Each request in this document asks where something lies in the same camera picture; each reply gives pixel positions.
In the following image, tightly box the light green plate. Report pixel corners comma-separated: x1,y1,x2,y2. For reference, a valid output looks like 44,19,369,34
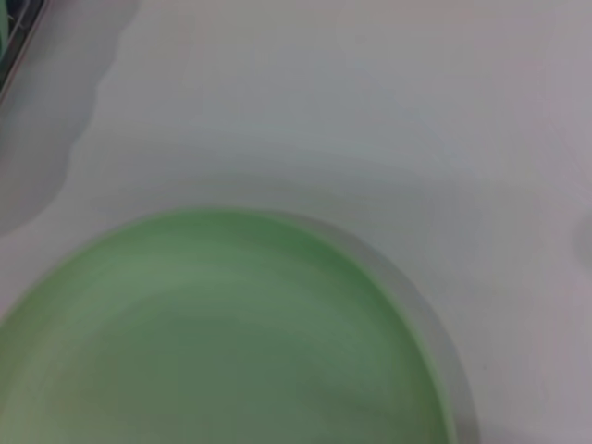
0,208,482,444

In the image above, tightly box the metal wire plate rack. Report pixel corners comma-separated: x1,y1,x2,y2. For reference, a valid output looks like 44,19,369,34
0,0,51,108

